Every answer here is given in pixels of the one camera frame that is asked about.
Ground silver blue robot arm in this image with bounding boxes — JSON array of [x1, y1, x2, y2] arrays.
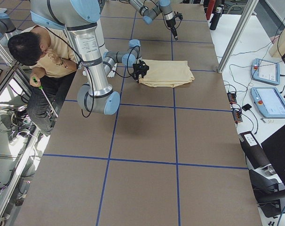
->
[[119, 0, 183, 40], [31, 0, 149, 115]]

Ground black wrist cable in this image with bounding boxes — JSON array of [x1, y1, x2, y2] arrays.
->
[[45, 27, 143, 118]]

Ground black monitor screen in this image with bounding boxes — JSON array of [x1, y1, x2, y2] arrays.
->
[[261, 125, 285, 185]]

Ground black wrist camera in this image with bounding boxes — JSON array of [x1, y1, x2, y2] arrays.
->
[[174, 12, 183, 21]]

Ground seated person in beige shirt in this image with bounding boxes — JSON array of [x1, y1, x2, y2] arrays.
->
[[8, 25, 77, 136]]

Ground cream long-sleeve printed shirt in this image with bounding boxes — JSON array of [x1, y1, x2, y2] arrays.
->
[[139, 59, 195, 88]]

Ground upper blue teach pendant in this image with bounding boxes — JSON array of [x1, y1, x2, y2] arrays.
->
[[251, 58, 280, 85]]

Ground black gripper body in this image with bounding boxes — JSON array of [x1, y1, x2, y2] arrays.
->
[[132, 60, 149, 81], [165, 18, 176, 30]]

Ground blue teach pendant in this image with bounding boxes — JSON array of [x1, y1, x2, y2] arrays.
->
[[251, 87, 285, 119], [251, 58, 280, 85]]

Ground aluminium frame post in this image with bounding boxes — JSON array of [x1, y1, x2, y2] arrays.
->
[[217, 0, 259, 73]]

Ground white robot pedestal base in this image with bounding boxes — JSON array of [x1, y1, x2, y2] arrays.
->
[[78, 19, 115, 83]]

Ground black water bottle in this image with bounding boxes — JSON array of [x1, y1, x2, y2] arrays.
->
[[209, 7, 223, 31]]

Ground lower blue teach pendant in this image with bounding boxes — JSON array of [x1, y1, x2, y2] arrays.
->
[[251, 87, 285, 119]]

